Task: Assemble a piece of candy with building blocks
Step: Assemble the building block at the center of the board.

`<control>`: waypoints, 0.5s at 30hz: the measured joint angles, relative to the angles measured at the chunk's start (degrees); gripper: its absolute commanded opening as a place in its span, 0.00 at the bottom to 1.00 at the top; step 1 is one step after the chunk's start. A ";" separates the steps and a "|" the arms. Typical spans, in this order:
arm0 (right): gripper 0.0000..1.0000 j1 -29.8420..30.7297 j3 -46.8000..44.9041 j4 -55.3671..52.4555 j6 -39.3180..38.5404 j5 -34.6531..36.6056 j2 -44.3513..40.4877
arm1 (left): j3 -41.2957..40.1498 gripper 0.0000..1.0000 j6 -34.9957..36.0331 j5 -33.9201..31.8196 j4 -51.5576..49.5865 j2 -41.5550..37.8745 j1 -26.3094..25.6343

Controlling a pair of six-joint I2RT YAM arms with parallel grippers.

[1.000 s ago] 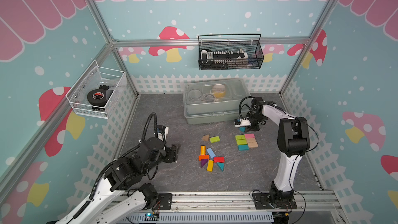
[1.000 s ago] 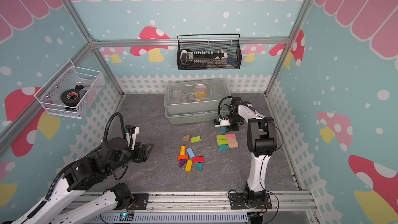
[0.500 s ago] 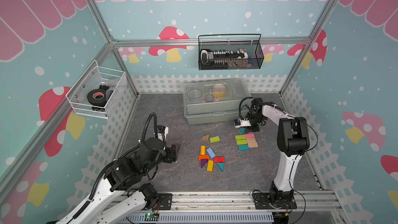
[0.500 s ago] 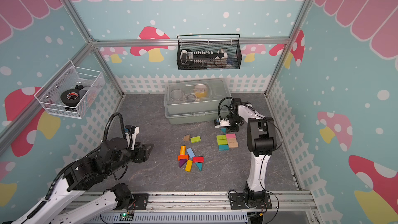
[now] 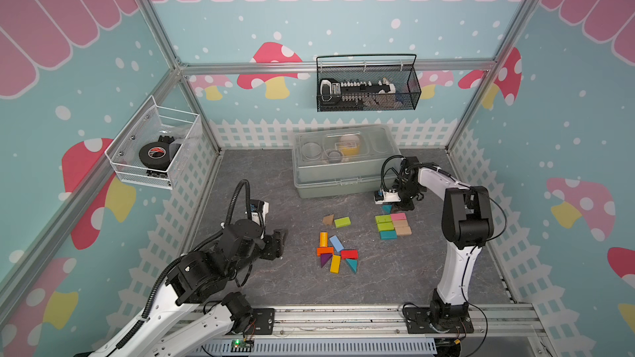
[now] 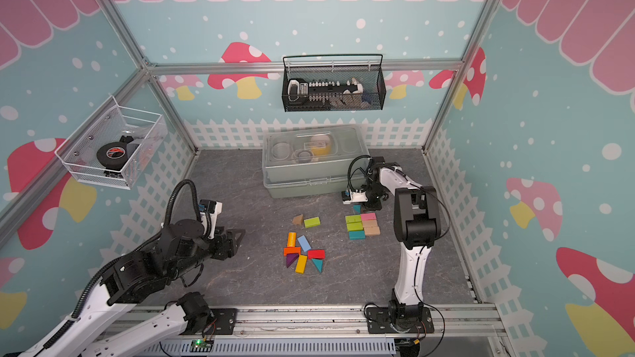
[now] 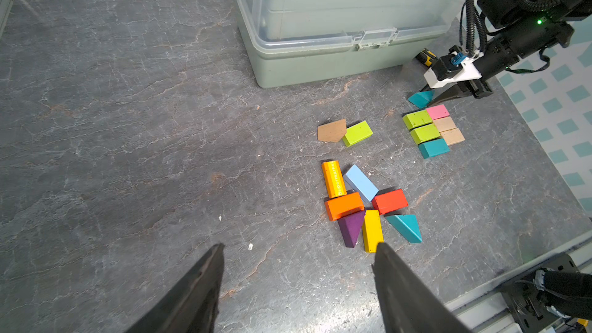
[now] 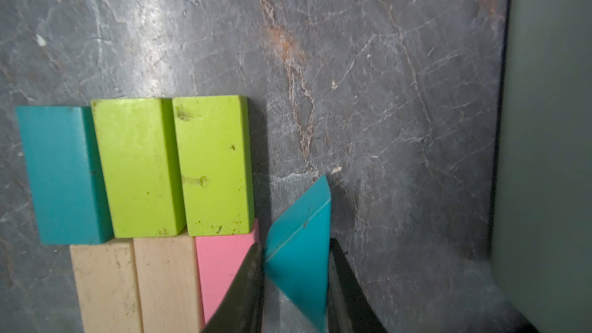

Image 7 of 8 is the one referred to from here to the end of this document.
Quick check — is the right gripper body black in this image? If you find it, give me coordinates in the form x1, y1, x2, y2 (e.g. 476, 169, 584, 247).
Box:
471, 23, 574, 99

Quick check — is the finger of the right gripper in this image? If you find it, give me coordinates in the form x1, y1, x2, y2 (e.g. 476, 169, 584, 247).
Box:
430, 84, 473, 104

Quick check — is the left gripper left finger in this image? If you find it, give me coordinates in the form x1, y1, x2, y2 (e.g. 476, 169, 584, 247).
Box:
127, 244, 224, 333

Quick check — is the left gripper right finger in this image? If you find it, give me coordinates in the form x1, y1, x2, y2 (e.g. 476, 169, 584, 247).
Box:
372, 243, 470, 333

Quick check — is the pink block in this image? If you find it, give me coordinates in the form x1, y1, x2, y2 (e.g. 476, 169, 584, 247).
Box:
425, 105, 450, 121

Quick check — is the teal triangle block top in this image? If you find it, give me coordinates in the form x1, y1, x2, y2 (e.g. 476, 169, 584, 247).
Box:
408, 90, 435, 109

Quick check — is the teal triangle block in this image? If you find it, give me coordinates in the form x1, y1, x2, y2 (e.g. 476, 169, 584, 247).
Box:
408, 90, 435, 109
385, 214, 422, 244

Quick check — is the tan rectangular block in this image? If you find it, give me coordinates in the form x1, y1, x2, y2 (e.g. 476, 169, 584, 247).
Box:
441, 128, 466, 146

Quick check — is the green block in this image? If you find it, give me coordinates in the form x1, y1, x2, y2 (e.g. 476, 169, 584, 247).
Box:
402, 109, 433, 130
410, 123, 441, 145
342, 121, 373, 147

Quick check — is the teal rectangular block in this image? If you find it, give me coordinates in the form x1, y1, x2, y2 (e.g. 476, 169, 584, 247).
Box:
418, 138, 450, 159

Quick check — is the teal triangle block bottom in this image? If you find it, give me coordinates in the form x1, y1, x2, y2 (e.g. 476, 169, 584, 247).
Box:
385, 214, 422, 244

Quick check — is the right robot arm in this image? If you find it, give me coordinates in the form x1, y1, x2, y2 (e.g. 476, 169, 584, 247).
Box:
424, 0, 591, 106

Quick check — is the yellow black screwdriver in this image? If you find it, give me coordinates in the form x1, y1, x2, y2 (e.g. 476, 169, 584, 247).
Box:
416, 49, 438, 68

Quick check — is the purple triangle block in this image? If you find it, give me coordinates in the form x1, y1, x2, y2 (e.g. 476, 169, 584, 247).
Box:
338, 211, 365, 248

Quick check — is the red block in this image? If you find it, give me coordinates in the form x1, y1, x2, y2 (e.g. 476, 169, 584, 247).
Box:
372, 189, 409, 215

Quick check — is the green block top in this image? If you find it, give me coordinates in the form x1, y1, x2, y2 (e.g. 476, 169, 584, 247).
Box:
342, 121, 373, 147

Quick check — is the light blue block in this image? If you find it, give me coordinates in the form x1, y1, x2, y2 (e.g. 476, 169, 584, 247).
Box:
344, 164, 379, 203

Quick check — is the small tan cube block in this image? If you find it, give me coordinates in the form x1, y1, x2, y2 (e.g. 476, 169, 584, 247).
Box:
317, 119, 347, 143

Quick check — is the orange yellow supermarket block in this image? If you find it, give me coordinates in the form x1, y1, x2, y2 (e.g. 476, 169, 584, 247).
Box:
322, 160, 347, 199

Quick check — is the translucent plastic storage box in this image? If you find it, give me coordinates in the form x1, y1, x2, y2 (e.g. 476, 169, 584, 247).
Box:
236, 0, 464, 88

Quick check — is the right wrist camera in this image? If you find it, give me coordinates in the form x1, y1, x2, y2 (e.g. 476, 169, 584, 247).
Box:
423, 46, 483, 91

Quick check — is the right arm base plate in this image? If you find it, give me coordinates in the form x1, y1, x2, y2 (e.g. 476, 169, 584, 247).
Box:
500, 253, 591, 332

